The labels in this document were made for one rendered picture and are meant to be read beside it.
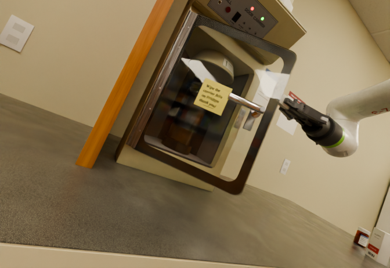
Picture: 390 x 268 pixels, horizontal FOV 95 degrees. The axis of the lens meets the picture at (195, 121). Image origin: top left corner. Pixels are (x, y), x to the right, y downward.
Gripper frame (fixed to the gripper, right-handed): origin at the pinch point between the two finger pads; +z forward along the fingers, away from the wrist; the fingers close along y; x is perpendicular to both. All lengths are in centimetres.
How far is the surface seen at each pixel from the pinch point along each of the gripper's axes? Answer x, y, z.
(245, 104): 8.4, 4.4, 14.4
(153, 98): 15.1, -10.2, 30.9
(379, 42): -136, -53, -148
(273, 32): -17.8, -4.6, 8.6
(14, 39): 14, -54, 78
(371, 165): -32, -55, -222
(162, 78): 9.3, -10.3, 30.9
